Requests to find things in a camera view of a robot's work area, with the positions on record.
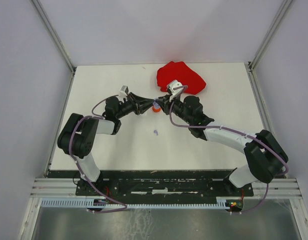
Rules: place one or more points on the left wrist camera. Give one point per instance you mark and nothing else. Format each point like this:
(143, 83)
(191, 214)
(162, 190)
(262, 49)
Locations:
(124, 91)

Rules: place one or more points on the right aluminium frame post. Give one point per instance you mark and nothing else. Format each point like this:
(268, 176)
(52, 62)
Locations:
(273, 28)

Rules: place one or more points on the orange earbud charging case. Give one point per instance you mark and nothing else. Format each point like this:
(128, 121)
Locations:
(156, 109)

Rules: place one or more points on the aluminium frame post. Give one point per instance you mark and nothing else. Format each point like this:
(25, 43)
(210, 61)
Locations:
(273, 28)
(37, 5)

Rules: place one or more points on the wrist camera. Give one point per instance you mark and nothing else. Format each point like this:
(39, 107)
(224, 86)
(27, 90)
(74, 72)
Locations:
(124, 91)
(175, 89)

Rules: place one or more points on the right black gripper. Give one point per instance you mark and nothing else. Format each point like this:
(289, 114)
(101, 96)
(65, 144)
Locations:
(165, 104)

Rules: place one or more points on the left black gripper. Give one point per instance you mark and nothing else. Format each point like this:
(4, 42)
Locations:
(139, 109)

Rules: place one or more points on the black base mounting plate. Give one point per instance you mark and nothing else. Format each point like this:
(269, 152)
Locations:
(158, 187)

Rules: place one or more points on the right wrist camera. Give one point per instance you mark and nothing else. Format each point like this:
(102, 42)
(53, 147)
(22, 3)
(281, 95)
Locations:
(175, 89)

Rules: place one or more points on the left aluminium frame post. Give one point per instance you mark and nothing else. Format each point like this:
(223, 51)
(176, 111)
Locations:
(37, 5)

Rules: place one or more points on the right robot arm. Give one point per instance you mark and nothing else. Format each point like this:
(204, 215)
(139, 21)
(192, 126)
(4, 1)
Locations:
(264, 155)

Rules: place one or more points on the purple earbud charging case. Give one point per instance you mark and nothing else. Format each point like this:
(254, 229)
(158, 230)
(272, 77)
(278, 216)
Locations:
(156, 105)

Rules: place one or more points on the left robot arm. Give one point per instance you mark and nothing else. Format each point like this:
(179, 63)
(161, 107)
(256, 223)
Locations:
(77, 137)

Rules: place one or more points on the red cloth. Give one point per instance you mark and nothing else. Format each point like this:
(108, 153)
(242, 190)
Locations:
(183, 73)

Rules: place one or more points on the aluminium frame rail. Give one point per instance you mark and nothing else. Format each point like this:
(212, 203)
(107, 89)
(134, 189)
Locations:
(65, 188)

